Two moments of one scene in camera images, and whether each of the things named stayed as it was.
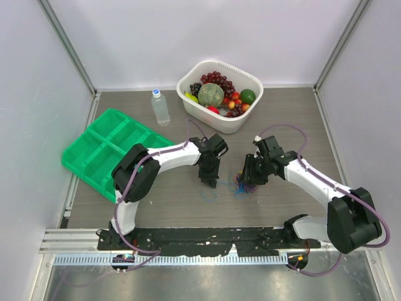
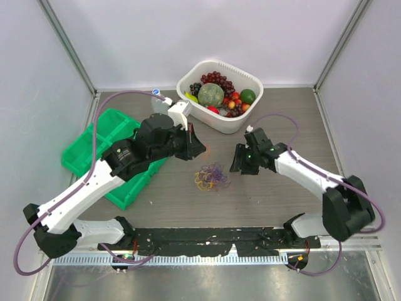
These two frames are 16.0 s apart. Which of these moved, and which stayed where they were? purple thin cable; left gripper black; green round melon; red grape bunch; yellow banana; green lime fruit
Moved: purple thin cable; left gripper black
Stayed: green lime fruit; yellow banana; red grape bunch; green round melon
